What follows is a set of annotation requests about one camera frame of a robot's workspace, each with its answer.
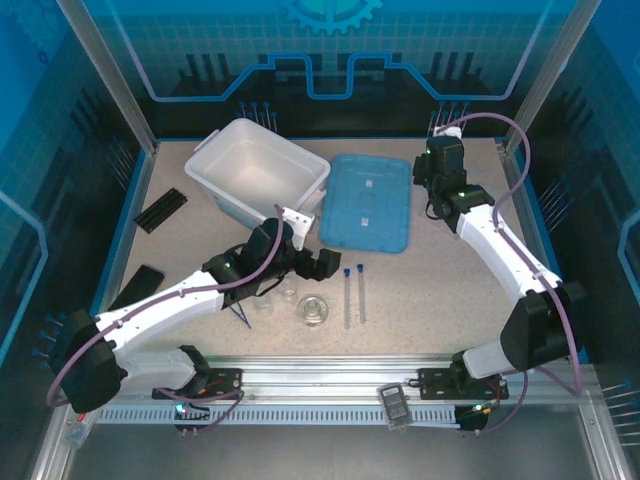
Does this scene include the clear test tube blue cap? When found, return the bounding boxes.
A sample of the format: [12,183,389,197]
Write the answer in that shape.
[342,268,352,330]
[355,263,367,324]

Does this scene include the round glass dish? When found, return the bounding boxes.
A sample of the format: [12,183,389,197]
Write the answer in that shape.
[296,294,331,329]

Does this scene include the blue plastic bin lid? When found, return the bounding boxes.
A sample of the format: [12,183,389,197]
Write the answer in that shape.
[315,153,414,255]

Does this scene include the blue tweezers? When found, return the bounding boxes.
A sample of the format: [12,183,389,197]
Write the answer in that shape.
[227,299,252,332]

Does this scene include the white plastic storage bin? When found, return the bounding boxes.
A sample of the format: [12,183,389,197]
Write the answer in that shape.
[183,117,332,234]

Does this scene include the black ribbed rack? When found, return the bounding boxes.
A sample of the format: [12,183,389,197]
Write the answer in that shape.
[133,187,189,236]

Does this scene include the black flat block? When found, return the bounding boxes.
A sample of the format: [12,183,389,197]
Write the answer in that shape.
[118,264,166,307]

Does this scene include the small grey electronic device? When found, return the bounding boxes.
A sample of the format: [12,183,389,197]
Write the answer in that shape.
[375,382,412,431]

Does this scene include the clear plastic packet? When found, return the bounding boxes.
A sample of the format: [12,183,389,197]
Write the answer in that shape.
[64,412,95,449]

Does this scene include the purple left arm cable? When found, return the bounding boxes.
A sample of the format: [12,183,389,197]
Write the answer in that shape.
[45,203,287,407]

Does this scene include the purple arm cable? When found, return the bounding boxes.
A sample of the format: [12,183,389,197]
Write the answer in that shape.
[45,203,287,407]
[438,112,585,399]

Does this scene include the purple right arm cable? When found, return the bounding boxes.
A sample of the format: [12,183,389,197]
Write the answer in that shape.
[438,112,585,399]

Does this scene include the aluminium mounting rail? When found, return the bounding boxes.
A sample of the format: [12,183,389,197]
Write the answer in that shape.
[117,353,599,404]

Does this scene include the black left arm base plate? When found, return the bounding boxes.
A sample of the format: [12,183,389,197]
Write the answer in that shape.
[152,367,245,401]

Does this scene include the aluminium frame post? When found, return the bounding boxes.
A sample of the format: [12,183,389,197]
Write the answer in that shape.
[502,0,604,156]
[55,0,160,155]

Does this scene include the white slotted cable duct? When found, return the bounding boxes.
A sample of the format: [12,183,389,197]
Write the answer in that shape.
[94,403,461,427]

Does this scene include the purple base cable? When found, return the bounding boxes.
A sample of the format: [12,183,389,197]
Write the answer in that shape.
[154,385,247,437]
[459,369,530,437]

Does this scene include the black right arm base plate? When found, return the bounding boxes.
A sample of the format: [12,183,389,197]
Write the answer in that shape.
[417,367,510,401]

